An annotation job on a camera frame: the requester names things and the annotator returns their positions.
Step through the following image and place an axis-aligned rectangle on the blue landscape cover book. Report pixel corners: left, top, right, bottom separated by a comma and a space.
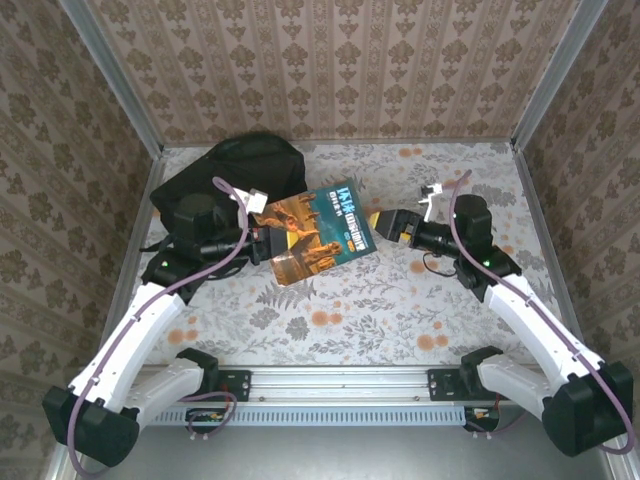
259, 178, 377, 289

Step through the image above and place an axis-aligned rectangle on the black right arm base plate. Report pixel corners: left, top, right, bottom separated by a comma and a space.
427, 368, 481, 401

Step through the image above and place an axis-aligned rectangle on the aluminium mounting rail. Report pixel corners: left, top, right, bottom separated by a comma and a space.
74, 363, 614, 401

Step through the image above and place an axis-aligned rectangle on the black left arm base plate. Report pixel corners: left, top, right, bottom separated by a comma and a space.
214, 368, 252, 403

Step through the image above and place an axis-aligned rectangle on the slotted grey cable duct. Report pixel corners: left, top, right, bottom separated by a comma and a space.
149, 405, 501, 427

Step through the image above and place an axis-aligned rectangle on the thin aluminium frame rail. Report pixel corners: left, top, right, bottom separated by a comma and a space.
159, 135, 519, 150

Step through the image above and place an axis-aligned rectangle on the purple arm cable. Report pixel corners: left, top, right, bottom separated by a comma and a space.
67, 175, 251, 476
448, 168, 637, 456

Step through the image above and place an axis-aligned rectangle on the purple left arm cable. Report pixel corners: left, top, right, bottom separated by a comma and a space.
67, 175, 251, 476

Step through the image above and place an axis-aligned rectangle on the grey metal sheet panel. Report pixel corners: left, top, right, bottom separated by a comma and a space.
74, 424, 626, 480

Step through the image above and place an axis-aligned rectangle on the aluminium frame post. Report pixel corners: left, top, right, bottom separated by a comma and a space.
59, 0, 164, 156
512, 0, 609, 151

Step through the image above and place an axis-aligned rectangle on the aluminium frame side rail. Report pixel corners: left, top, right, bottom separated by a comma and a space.
94, 144, 169, 366
509, 142, 594, 365

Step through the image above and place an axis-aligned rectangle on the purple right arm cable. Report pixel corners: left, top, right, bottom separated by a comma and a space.
448, 168, 637, 456

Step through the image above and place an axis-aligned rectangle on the black backpack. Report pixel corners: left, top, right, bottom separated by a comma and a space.
139, 132, 307, 296

